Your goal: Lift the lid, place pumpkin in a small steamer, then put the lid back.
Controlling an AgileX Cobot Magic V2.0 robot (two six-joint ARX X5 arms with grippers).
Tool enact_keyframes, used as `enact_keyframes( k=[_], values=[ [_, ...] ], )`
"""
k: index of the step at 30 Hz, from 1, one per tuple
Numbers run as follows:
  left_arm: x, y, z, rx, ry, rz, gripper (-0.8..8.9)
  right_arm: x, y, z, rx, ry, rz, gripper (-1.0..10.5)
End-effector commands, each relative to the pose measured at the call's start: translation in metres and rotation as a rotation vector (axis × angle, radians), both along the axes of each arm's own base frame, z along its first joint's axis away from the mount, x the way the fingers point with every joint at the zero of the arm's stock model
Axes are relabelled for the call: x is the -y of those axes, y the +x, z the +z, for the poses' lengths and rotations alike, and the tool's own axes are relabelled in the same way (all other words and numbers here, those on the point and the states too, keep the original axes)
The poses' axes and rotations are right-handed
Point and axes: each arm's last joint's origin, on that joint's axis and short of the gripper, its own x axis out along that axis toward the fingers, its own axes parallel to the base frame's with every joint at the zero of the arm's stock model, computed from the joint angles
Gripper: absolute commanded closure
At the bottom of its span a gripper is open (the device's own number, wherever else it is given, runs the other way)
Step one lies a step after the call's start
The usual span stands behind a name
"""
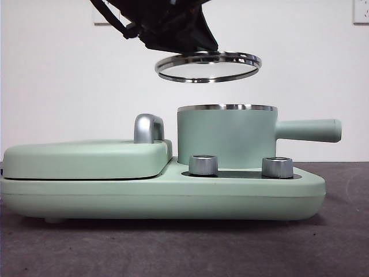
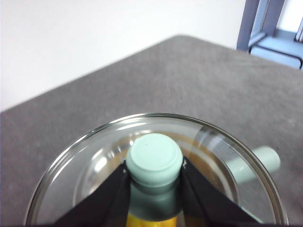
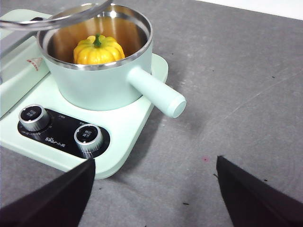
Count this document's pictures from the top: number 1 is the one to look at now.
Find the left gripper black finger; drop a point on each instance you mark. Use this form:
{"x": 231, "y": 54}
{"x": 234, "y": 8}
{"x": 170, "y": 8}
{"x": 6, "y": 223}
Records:
{"x": 173, "y": 44}
{"x": 201, "y": 34}

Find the glass lid with green knob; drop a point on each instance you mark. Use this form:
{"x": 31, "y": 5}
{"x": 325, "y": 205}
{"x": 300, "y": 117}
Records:
{"x": 201, "y": 69}

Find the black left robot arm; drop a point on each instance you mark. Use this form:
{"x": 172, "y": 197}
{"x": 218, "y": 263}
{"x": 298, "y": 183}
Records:
{"x": 161, "y": 14}

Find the silver control knob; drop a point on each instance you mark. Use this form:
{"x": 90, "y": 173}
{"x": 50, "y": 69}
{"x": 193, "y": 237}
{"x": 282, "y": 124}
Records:
{"x": 203, "y": 166}
{"x": 276, "y": 168}

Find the mint green cooker base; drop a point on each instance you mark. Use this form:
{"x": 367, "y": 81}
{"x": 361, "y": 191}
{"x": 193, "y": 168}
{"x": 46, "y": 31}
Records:
{"x": 173, "y": 199}

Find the white wall socket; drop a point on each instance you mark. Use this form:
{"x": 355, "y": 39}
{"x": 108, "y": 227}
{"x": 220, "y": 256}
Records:
{"x": 99, "y": 17}
{"x": 361, "y": 13}

